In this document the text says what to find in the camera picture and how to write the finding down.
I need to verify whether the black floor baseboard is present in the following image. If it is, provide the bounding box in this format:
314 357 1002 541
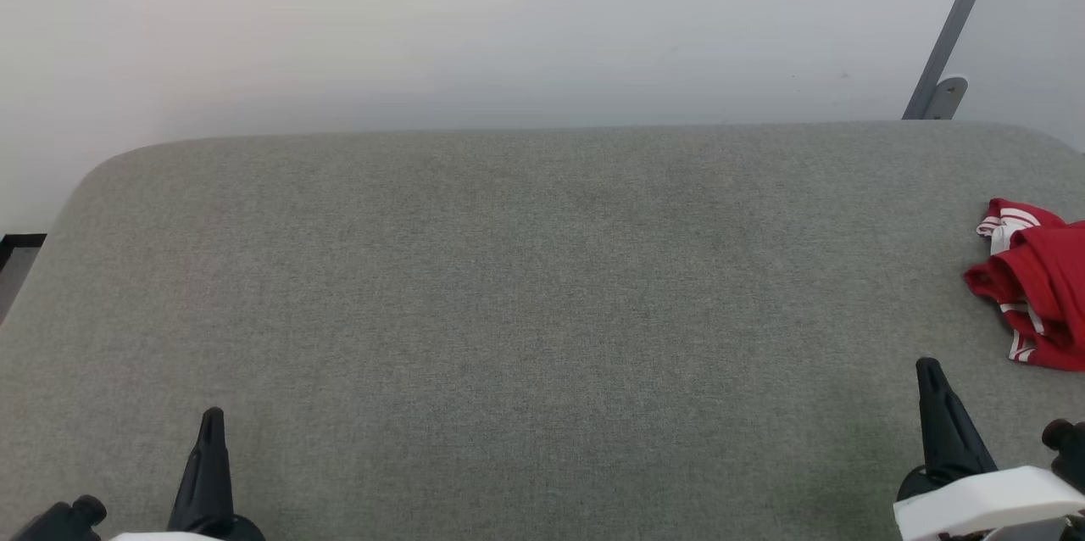
0 233 47 272

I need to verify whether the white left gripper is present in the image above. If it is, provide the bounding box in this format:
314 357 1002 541
106 406 266 541

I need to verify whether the red Bulls 23 jersey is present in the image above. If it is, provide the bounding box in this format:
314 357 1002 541
963 198 1085 372

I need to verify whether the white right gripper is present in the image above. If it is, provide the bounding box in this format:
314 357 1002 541
893 356 1085 541

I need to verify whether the grey rail foot bracket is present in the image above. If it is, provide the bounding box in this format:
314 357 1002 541
922 75 969 120

